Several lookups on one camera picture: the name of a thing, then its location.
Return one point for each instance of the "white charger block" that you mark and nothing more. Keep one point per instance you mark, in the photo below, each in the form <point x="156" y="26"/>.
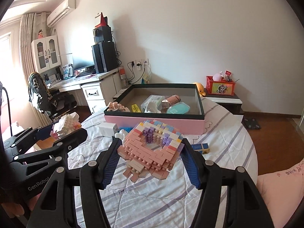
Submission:
<point x="108" y="129"/>

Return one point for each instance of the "pink heart block toy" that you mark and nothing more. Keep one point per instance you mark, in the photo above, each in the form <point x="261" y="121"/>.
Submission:
<point x="152" y="152"/>

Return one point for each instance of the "black keyboard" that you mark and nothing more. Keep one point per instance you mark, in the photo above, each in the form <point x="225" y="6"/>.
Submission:
<point x="84" y="75"/>

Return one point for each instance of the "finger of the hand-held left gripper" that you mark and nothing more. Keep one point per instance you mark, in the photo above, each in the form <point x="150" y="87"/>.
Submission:
<point x="40" y="134"/>
<point x="71" y="139"/>

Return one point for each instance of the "pink plush toy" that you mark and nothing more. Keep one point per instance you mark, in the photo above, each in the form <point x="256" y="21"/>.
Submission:
<point x="217" y="76"/>

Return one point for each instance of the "blue white carton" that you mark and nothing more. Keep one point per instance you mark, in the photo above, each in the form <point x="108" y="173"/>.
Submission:
<point x="67" y="71"/>

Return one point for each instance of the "bottle with orange cap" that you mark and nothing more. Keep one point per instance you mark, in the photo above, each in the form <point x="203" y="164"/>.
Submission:
<point x="122" y="76"/>

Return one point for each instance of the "white air conditioner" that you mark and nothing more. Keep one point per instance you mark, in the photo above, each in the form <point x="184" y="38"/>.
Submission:
<point x="60" y="13"/>

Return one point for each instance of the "rose gold tube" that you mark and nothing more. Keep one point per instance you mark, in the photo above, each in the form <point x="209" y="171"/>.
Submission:
<point x="172" y="100"/>

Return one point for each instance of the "pink doll figure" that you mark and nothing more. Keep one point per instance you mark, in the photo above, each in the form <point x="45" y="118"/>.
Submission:
<point x="41" y="34"/>

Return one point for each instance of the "pink box with black rim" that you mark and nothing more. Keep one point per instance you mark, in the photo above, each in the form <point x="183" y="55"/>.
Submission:
<point x="154" y="122"/>

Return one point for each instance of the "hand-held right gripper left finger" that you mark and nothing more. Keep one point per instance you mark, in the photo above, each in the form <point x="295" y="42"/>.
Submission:
<point x="111" y="163"/>

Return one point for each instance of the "yellow highlighter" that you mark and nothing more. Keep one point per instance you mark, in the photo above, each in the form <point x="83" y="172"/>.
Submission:
<point x="135" y="108"/>

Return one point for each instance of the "blue toy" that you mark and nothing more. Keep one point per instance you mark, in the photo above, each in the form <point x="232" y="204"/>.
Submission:
<point x="125" y="128"/>

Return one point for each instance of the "black box with round dial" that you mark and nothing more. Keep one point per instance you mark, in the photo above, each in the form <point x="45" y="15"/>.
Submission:
<point x="102" y="34"/>

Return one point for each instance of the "black office chair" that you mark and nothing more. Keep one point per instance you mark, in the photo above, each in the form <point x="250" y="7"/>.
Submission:
<point x="63" y="102"/>

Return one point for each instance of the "yellow octopus plush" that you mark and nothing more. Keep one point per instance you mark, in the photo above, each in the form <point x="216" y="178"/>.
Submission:
<point x="199" y="89"/>

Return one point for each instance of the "white desk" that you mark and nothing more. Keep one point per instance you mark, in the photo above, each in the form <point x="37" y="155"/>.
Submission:
<point x="95" y="92"/>

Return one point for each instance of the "window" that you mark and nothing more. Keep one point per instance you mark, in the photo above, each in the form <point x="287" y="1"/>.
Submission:
<point x="4" y="54"/>

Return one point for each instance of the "blue gold small box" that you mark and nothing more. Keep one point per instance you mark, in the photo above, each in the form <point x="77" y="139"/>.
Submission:
<point x="200" y="148"/>

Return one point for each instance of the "teal oval case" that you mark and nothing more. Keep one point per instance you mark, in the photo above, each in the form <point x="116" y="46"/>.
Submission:
<point x="178" y="108"/>

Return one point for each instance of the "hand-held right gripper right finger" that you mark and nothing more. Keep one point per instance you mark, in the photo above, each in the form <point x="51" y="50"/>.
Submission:
<point x="190" y="166"/>

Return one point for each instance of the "black floor scale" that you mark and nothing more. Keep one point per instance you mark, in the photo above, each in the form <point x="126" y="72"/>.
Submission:
<point x="251" y="123"/>

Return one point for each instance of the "blue snack bag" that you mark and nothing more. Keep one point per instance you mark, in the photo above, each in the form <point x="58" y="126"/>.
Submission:
<point x="146" y="78"/>

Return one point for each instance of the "person's left hand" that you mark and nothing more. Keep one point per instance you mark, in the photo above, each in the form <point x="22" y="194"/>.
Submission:
<point x="13" y="209"/>

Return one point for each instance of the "clear plastic box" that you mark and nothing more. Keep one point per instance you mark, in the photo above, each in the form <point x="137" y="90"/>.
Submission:
<point x="154" y="99"/>

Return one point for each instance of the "white plastic toy piece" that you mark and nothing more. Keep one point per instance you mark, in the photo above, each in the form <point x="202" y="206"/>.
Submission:
<point x="121" y="134"/>

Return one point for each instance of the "pale doll figurine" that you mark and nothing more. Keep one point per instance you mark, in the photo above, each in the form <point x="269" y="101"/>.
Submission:
<point x="117" y="107"/>

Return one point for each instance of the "white glass-door cabinet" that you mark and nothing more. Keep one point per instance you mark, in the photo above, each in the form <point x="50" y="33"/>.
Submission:
<point x="45" y="54"/>

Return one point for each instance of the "white pink block toy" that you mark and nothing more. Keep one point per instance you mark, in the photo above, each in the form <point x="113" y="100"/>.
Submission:
<point x="67" y="124"/>

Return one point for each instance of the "white side cabinet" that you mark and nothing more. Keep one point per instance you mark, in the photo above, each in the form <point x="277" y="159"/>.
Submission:
<point x="121" y="92"/>

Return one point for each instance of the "black computer tower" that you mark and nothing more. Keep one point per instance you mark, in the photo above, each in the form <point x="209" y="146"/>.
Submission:
<point x="105" y="58"/>

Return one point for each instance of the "white wall socket panel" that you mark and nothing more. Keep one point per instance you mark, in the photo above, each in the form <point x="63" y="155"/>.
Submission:
<point x="142" y="62"/>

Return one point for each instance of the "red card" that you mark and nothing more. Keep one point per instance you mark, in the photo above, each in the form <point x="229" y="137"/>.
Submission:
<point x="228" y="73"/>

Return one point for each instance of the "pale pink quilt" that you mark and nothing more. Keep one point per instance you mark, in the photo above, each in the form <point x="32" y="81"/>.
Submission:
<point x="282" y="194"/>

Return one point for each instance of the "red storage box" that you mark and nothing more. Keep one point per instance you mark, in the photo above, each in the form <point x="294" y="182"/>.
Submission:
<point x="220" y="87"/>

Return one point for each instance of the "black computer monitor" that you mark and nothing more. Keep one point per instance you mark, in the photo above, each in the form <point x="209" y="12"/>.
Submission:
<point x="82" y="63"/>

